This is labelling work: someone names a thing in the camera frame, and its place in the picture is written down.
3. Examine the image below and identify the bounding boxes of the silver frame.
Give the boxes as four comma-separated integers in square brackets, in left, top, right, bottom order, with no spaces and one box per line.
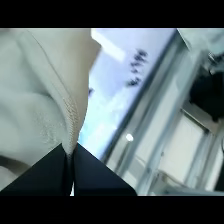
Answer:
[101,28,224,197]

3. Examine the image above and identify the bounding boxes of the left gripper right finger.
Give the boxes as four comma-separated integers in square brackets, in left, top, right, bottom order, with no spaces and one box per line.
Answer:
[72,142,138,197]

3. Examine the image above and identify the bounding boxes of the white garment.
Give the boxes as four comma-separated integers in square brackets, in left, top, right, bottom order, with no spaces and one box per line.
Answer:
[0,28,102,197]

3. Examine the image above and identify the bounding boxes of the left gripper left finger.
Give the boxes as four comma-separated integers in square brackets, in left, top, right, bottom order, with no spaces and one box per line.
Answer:
[0,143,72,197]

